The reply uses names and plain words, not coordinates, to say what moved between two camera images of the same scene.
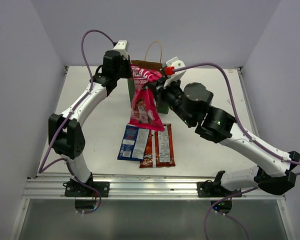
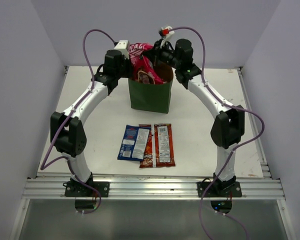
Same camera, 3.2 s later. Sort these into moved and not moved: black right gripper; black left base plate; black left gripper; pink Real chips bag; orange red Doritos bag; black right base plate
Moved: pink Real chips bag; black right gripper
Not moved: orange red Doritos bag; black left gripper; black left base plate; black right base plate
